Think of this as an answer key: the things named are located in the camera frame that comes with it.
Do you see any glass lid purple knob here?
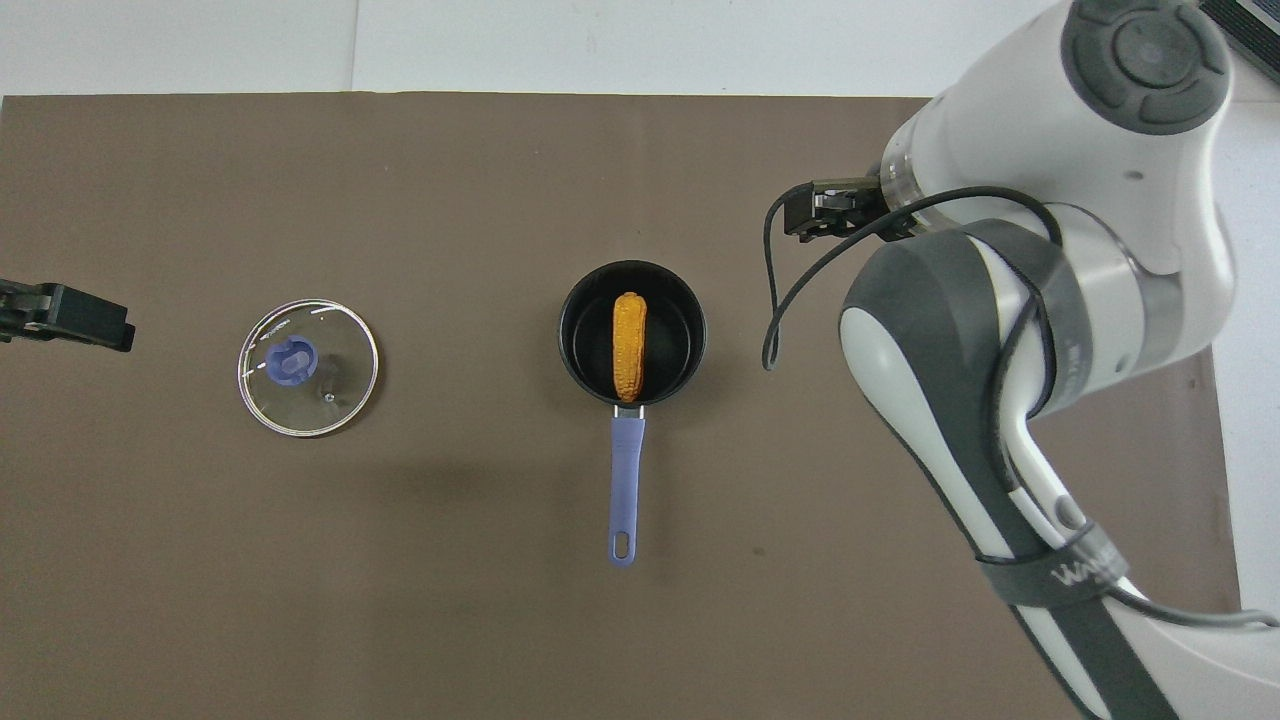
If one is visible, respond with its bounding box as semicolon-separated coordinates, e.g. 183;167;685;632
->
237;298;381;439

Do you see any yellow toy corn cob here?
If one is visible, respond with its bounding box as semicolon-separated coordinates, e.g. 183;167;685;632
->
611;291;648;404

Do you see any brown table mat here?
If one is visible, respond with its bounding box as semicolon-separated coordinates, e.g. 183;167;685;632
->
0;92;1241;720

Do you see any black saucepan purple handle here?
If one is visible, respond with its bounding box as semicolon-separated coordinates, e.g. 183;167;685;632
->
558;260;708;569

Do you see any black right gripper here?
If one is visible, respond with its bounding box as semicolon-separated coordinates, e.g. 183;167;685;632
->
782;177;907;245

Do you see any dark ribbed metal device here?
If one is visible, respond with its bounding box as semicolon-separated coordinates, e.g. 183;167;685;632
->
1205;0;1280;81

